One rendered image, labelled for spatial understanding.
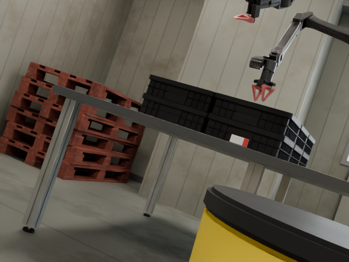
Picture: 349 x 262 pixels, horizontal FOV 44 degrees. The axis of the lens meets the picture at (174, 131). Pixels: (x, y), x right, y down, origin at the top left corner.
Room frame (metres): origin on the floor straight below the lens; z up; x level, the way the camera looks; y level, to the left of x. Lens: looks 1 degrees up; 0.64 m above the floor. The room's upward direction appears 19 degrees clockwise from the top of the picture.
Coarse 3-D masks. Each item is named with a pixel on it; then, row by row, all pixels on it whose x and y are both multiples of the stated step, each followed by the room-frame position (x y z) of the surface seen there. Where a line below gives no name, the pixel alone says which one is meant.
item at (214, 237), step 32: (224, 192) 0.51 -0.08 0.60; (224, 224) 0.47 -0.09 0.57; (256, 224) 0.42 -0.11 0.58; (288, 224) 0.41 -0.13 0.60; (320, 224) 0.54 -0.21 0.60; (192, 256) 0.53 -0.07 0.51; (224, 256) 0.45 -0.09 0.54; (256, 256) 0.42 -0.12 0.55; (288, 256) 0.40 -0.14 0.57; (320, 256) 0.38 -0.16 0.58
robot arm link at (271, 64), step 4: (264, 60) 2.11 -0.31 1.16; (268, 60) 2.08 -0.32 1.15; (272, 60) 2.08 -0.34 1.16; (264, 64) 2.10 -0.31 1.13; (268, 64) 2.07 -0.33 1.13; (272, 64) 2.07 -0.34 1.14; (276, 64) 2.08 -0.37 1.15; (264, 68) 2.08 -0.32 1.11; (268, 68) 2.07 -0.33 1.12; (272, 68) 2.07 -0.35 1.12
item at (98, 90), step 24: (48, 72) 3.91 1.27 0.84; (24, 96) 3.94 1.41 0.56; (48, 96) 3.87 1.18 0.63; (96, 96) 3.73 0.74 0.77; (120, 96) 4.11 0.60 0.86; (24, 120) 4.11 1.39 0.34; (48, 120) 3.88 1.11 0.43; (96, 120) 3.89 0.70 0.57; (120, 120) 4.29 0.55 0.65; (0, 144) 3.97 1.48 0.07; (24, 144) 3.93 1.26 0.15; (48, 144) 3.89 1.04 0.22; (72, 144) 3.72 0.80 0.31; (96, 144) 4.71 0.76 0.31; (72, 168) 3.76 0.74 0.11; (96, 168) 4.12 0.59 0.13; (120, 168) 4.62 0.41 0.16
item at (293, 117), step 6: (216, 96) 2.12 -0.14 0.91; (222, 96) 2.10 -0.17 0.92; (228, 96) 2.09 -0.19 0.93; (240, 102) 2.06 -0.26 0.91; (246, 102) 2.05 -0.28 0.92; (252, 102) 2.03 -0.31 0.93; (258, 108) 2.02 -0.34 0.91; (264, 108) 2.01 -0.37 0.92; (270, 108) 1.99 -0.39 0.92; (282, 114) 1.97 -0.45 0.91; (288, 114) 1.96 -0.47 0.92; (294, 120) 2.03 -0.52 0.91; (300, 126) 2.19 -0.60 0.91
